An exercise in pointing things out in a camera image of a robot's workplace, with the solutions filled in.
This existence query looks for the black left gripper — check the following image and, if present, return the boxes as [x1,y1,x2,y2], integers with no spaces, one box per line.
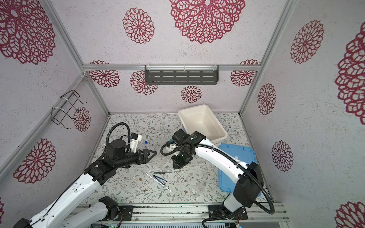
[115,148,157,169]

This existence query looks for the white plastic bin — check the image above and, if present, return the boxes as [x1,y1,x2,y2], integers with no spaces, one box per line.
[178,104,228,146]

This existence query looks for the blue capped test tube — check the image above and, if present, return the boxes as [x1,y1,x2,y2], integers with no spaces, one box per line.
[144,141,150,150]

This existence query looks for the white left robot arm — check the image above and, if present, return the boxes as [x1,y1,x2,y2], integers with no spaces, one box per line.
[14,139,157,228]

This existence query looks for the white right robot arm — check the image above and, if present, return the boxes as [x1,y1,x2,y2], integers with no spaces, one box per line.
[169,129,275,220]

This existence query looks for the metal tweezers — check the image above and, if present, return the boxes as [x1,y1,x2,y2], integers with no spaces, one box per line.
[153,171,172,174]

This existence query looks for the blue plastic bin lid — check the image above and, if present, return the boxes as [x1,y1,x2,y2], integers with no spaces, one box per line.
[218,143,262,198]

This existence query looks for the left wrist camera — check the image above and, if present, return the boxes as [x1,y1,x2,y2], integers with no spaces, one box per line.
[130,133,142,153]

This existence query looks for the dark grey wall shelf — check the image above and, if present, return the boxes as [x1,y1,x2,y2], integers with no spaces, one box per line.
[144,65,219,86]

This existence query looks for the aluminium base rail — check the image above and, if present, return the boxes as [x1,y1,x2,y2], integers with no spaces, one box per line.
[60,203,290,228]

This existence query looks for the black wire wall rack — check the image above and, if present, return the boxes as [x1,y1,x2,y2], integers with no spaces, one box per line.
[50,90,87,130]

